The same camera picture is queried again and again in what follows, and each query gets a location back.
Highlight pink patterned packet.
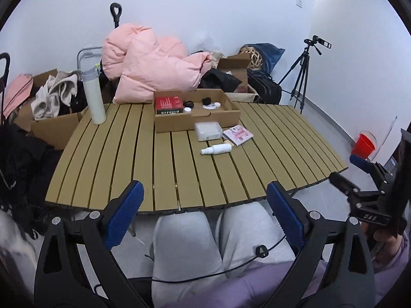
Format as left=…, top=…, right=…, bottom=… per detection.
left=222, top=125, right=254, bottom=147

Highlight white spray bottle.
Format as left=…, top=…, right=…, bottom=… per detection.
left=201, top=143, right=232, bottom=155

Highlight translucent white plastic box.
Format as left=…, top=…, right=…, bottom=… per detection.
left=194, top=122, right=223, bottom=142

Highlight black round lid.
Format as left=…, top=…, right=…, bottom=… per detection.
left=183, top=101, right=194, bottom=109

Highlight red bucket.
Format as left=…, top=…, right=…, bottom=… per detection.
left=351, top=131, right=377, bottom=159

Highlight purple sweater sleeve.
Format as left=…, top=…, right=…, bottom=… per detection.
left=166, top=230, right=410, bottom=308

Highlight black backpack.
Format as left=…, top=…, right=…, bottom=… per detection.
left=247, top=69, right=282, bottom=105

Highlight grey trousers legs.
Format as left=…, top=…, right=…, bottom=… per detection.
left=151, top=202, right=295, bottom=307

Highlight blue cloth bag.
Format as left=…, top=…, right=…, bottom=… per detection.
left=246, top=43, right=285, bottom=74

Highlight woven rattan ball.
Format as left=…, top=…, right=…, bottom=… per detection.
left=239, top=45, right=263, bottom=70

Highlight open cardboard box behind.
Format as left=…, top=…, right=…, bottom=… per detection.
left=217, top=54, right=259, bottom=103

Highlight shallow cardboard tray box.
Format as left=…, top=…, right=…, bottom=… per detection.
left=153, top=89, right=241, bottom=133

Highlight black garment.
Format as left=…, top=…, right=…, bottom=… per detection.
left=198, top=69, right=242, bottom=92

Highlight left cardboard box with clothes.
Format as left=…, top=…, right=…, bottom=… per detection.
left=8, top=70, right=87, bottom=149

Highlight beige crumpled clothes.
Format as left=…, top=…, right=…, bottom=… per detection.
left=31, top=70, right=79, bottom=121

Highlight red book box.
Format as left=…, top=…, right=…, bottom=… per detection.
left=155, top=96, right=184, bottom=115

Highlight pink backpack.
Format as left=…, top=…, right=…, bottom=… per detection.
left=3, top=74, right=33, bottom=118

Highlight white tall thermos bottle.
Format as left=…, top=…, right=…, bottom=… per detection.
left=81, top=66, right=107, bottom=125

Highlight pink duvet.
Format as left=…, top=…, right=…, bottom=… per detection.
left=102, top=23, right=212, bottom=104

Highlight black cable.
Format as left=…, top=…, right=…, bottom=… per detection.
left=92, top=234, right=286, bottom=293

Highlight black camera tripod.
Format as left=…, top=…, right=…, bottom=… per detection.
left=278, top=45, right=310, bottom=113

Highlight video camera on tripod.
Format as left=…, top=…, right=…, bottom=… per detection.
left=304, top=35, right=332, bottom=56

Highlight metal folding chair frame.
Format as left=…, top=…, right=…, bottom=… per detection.
left=76, top=46, right=102, bottom=70

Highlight black trolley handle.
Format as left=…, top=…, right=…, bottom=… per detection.
left=109, top=2, right=123, bottom=28

